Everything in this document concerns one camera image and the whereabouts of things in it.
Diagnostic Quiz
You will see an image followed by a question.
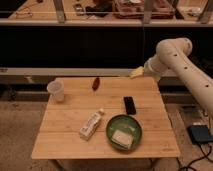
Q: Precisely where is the dark red pepper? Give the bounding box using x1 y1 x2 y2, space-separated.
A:
92 77 100 91

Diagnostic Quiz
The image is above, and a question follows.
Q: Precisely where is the clear plastic cup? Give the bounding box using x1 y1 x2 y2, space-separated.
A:
47 80 64 102

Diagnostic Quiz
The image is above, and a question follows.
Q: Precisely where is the green ceramic bowl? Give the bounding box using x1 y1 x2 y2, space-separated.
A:
106 115 142 152

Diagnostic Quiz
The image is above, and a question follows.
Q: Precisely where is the white milk carton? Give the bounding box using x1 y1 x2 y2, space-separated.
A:
79 108 105 141

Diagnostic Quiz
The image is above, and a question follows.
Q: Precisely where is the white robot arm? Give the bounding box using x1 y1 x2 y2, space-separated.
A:
129 38 213 118

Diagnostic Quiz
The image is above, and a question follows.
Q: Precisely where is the black cable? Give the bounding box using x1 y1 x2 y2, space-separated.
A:
176 142 213 171

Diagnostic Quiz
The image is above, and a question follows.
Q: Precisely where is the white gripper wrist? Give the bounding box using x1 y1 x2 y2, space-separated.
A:
129 56 168 81

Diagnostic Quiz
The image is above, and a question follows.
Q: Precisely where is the blue power box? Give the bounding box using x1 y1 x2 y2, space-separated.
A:
187 125 213 144

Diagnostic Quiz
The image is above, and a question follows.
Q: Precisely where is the black device on shelf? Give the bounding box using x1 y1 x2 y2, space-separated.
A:
73 3 85 16

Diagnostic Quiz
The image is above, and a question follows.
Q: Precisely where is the black smartphone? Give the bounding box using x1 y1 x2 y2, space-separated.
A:
124 97 136 115

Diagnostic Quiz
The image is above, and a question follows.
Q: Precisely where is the red tray on shelf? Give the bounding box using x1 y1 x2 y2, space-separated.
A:
113 0 175 19

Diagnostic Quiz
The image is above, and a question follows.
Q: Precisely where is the white sponge block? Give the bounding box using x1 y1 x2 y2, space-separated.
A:
111 130 133 149

